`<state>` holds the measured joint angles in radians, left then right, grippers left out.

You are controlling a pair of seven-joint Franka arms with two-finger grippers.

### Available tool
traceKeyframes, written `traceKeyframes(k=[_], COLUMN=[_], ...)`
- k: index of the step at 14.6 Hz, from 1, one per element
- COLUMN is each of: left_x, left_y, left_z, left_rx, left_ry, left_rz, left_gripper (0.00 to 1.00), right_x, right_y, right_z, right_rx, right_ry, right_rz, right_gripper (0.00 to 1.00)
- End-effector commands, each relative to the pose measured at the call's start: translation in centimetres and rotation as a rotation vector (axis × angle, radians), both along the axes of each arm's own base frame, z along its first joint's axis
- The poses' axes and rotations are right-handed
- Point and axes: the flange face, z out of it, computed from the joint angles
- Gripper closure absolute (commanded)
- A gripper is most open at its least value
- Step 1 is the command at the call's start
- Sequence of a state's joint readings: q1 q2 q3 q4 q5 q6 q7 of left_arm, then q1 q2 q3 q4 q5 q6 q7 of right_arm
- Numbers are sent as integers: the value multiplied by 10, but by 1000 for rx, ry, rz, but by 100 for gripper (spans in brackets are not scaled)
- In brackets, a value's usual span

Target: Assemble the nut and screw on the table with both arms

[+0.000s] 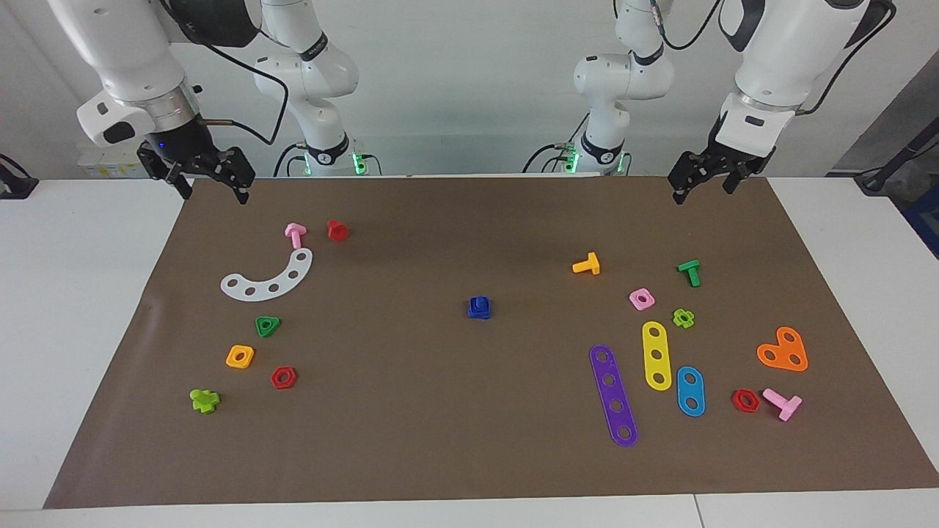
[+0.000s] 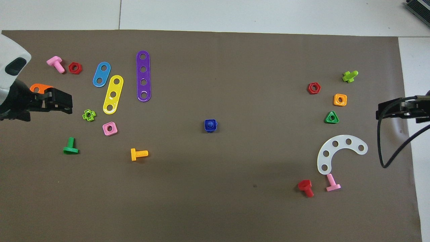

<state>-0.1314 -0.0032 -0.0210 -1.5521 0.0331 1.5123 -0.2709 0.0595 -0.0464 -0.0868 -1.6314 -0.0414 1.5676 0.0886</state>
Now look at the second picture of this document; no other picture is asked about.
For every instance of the lime green cross nut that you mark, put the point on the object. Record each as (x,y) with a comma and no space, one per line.
(84,116)

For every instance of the purple four-hole plastic strip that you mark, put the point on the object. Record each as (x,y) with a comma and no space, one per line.
(143,75)

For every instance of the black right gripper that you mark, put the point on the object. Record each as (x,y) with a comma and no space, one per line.
(416,107)

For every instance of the yellow three-hole plastic strip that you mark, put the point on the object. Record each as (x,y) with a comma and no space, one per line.
(115,88)

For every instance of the orange plastic screw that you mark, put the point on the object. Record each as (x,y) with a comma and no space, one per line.
(134,154)

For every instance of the pink plastic screw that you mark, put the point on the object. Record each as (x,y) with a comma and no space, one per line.
(331,181)
(55,61)

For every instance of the orange square plastic nut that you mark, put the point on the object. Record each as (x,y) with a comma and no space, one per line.
(335,100)

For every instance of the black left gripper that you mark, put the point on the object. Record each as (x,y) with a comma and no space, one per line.
(20,101)

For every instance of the dark grey ribbed device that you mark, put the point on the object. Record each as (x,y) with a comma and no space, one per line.
(421,8)

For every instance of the green triangular plastic nut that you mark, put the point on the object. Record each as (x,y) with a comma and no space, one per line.
(327,121)

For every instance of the red plastic screw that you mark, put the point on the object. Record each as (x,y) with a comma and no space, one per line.
(305,185)

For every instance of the pink square plastic nut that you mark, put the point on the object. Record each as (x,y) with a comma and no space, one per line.
(104,128)

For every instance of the blue toy bolt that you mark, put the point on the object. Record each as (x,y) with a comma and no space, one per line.
(206,122)

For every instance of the blue plastic screw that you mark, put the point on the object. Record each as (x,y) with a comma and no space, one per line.
(210,124)

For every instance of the white curved five-hole strip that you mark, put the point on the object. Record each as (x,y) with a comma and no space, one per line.
(342,142)

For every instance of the brown table mat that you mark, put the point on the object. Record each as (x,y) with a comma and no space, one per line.
(235,201)

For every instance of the red hexagonal plastic nut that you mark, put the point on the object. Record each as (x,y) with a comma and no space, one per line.
(309,88)
(71,68)

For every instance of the dark green plastic screw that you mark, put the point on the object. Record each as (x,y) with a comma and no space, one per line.
(70,149)

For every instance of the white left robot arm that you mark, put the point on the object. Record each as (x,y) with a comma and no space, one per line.
(10,47)

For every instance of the lime green cross-head screw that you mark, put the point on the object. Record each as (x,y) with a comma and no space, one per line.
(349,77)

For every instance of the orange three-hole angled plate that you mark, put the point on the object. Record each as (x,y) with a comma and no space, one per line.
(45,86)

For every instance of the blue two-hole plastic strip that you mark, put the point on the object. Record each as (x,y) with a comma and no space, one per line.
(101,74)

